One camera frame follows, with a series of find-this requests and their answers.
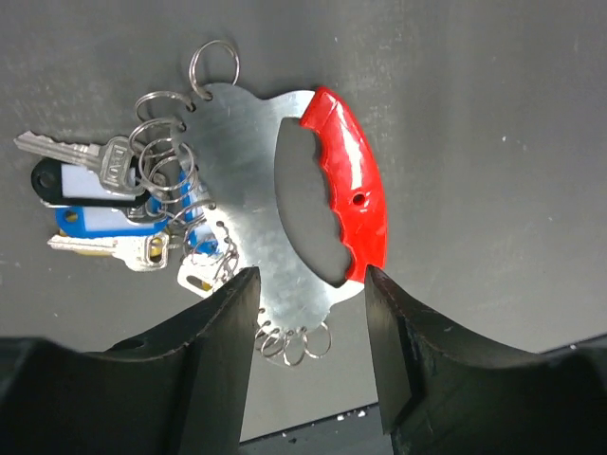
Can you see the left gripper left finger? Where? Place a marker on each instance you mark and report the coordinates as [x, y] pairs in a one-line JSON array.
[[177, 388]]

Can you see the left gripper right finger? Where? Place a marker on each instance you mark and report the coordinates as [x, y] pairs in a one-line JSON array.
[[444, 389]]

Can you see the metal key holder red handle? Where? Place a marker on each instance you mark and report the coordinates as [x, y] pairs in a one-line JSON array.
[[227, 139]]

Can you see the blue key tag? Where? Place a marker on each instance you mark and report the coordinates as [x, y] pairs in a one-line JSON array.
[[96, 222]]

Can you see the silver key black tag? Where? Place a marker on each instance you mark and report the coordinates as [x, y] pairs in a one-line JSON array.
[[87, 175]]

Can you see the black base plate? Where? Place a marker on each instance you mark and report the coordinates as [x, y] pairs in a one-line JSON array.
[[355, 431]]

